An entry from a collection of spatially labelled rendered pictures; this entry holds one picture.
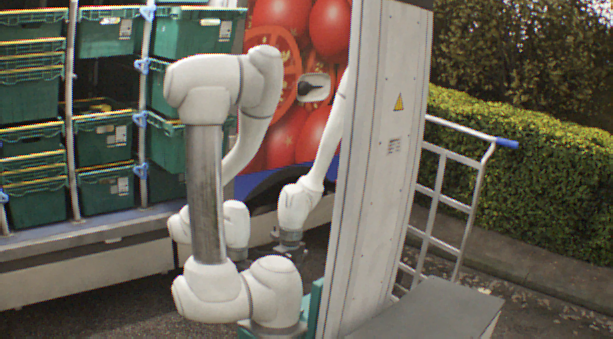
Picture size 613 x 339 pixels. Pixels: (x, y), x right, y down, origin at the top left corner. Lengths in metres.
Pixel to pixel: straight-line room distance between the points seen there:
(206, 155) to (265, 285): 0.40
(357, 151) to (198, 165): 0.39
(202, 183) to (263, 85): 0.29
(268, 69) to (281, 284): 0.58
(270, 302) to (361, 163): 0.47
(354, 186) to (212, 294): 0.48
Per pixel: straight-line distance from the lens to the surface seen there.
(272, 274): 1.30
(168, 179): 2.57
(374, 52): 1.13
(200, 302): 1.27
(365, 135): 1.16
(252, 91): 1.21
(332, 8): 2.94
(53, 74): 2.16
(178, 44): 2.14
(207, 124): 1.18
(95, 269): 2.37
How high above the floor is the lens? 1.65
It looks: 14 degrees down
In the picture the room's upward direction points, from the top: 5 degrees clockwise
